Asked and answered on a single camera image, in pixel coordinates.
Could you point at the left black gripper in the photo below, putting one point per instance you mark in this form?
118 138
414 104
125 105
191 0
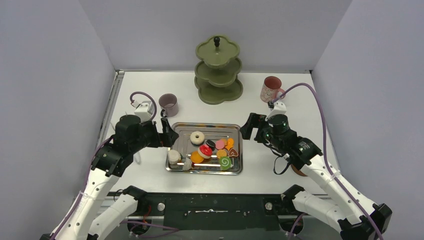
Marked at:
165 139

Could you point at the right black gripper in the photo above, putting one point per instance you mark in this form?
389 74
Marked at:
257 127

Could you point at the white ring donut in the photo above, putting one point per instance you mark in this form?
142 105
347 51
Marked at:
197 138

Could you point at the chocolate white half cake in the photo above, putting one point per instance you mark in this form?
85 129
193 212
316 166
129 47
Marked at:
187 164

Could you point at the pink macaron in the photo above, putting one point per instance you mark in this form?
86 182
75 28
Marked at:
219 144

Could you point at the black sandwich cookie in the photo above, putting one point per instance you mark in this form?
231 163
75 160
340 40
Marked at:
211 144

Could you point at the metal serving tongs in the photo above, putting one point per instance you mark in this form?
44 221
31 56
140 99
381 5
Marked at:
137 158

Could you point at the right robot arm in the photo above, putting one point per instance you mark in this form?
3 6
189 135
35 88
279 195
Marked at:
351 213

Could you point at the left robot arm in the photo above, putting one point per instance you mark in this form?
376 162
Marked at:
109 164

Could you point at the white swiss roll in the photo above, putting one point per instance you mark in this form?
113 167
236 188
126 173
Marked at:
173 156

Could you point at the orange fish cake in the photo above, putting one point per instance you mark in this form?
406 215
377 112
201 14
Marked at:
229 144

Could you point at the orange round cake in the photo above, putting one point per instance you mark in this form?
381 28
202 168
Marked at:
196 158

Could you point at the brown heart cookie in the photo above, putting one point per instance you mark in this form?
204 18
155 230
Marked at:
233 153

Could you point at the grey purple mug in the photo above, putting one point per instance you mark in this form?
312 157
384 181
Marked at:
169 105

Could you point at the stainless steel tray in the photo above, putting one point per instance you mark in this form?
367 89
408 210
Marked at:
214 132

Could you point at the red frosted donut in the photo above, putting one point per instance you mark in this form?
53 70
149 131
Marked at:
205 151

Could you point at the pink floral mug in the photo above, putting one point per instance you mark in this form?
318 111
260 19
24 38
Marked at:
271 89

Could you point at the round tan biscuit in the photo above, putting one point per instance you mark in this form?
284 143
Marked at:
221 153

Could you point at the green swiss roll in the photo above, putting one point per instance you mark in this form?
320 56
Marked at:
225 163

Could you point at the green three-tier serving stand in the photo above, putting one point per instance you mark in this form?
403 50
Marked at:
216 73

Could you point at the brown wooden coaster near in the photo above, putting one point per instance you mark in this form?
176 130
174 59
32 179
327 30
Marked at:
297 171

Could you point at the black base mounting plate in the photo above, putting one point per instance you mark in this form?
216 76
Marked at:
224 212

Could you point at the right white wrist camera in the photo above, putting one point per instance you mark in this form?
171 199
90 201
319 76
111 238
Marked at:
276 108

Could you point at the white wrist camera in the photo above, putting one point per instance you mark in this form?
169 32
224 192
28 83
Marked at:
276 108
144 110

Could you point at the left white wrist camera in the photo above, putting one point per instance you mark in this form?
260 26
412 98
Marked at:
144 110

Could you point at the aluminium rail left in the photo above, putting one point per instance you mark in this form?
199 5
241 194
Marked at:
106 121

